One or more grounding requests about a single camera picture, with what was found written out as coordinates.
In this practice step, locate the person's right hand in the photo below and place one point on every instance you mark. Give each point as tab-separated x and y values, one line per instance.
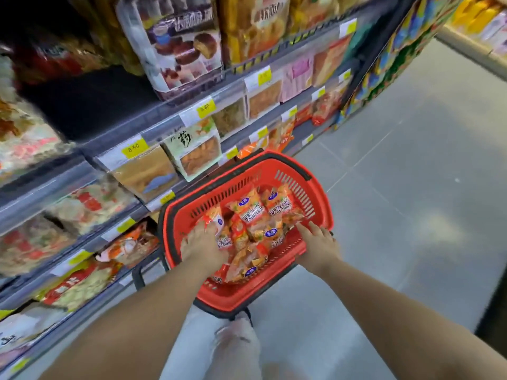
321	251

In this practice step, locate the person's left hand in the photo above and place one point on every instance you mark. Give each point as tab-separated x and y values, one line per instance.
204	249

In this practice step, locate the pile of orange packets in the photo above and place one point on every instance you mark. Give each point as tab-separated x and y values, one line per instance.
249	233

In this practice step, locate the red plastic shopping basket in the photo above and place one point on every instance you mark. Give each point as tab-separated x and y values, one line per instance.
245	300

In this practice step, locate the grey store shelving unit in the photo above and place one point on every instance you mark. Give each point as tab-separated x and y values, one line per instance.
47	189

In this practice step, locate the person's right forearm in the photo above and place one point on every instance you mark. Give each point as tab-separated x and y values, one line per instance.
396	320

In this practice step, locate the person's left forearm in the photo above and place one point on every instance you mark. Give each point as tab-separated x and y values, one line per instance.
138	324

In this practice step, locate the orange white bag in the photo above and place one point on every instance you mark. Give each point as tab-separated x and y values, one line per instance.
126	245

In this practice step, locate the black slipper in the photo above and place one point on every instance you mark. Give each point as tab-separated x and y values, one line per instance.
246	314

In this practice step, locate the tan pastry pack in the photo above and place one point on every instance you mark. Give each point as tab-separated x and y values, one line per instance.
146	174

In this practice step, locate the white green pastry pack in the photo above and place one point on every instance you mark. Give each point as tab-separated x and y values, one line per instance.
194	152

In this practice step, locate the beige trousers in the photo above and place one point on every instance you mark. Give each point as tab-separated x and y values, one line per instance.
233	352

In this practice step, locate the pale red noodle bag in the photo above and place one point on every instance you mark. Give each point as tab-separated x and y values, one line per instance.
91	205
31	245

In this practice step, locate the pale bag red label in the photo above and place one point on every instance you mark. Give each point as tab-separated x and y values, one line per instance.
79	286

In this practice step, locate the clear window pastry pack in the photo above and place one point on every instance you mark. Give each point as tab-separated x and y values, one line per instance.
264	100
229	118

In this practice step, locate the row of red orange bags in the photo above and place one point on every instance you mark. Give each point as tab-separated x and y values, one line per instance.
325	106

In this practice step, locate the pink wafer pack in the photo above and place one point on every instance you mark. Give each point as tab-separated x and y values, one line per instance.
297	79

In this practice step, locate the dark brown panel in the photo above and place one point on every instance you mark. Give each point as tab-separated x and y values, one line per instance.
495	316

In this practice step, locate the orange bread pack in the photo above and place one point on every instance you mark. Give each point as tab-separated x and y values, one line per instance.
330	61

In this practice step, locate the white ink drawing bag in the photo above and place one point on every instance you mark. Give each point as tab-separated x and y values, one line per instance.
27	328

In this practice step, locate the chocolate pie pack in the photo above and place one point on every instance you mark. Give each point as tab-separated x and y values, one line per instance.
174	47

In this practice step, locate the pale prawn cracker bag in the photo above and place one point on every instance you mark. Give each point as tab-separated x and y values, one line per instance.
23	142

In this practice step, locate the yellow brown bread bag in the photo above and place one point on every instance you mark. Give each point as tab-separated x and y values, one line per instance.
253	27
313	11

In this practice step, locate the small red bag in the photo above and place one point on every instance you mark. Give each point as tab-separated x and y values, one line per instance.
59	61

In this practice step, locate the assorted colourful background goods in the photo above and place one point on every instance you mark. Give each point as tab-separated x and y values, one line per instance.
479	19

